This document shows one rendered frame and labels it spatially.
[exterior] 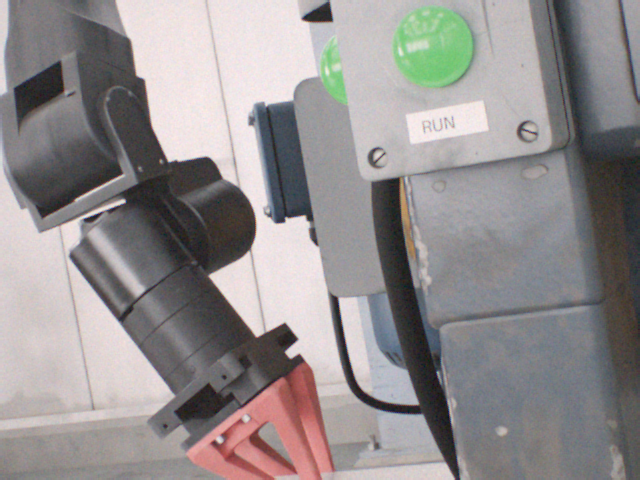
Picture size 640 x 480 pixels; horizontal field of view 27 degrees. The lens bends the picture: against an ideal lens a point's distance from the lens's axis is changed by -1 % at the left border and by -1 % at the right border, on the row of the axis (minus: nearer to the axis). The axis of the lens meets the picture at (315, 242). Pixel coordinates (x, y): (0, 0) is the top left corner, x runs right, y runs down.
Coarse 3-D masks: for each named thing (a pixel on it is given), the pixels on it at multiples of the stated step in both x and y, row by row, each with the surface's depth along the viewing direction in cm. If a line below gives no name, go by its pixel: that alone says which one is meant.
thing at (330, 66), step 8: (328, 40) 53; (336, 40) 52; (328, 48) 52; (336, 48) 52; (328, 56) 52; (336, 56) 52; (320, 64) 53; (328, 64) 52; (336, 64) 52; (320, 72) 53; (328, 72) 52; (336, 72) 52; (328, 80) 52; (336, 80) 52; (328, 88) 52; (336, 88) 52; (344, 88) 52; (336, 96) 53; (344, 96) 52; (344, 104) 53
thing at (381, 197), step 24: (384, 192) 57; (384, 216) 57; (384, 240) 58; (384, 264) 58; (408, 264) 58; (408, 288) 58; (408, 312) 58; (408, 336) 59; (408, 360) 59; (432, 360) 59; (432, 384) 59; (432, 408) 60; (432, 432) 60; (456, 456) 60
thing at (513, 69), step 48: (336, 0) 51; (384, 0) 50; (432, 0) 49; (480, 0) 49; (528, 0) 48; (384, 48) 50; (480, 48) 49; (528, 48) 48; (384, 96) 50; (432, 96) 50; (480, 96) 49; (528, 96) 48; (384, 144) 51; (432, 144) 50; (480, 144) 49; (528, 144) 49
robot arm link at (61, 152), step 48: (48, 0) 77; (96, 0) 79; (48, 48) 76; (96, 48) 76; (0, 96) 78; (48, 96) 79; (96, 96) 75; (144, 96) 79; (48, 144) 75; (96, 144) 74; (48, 192) 77
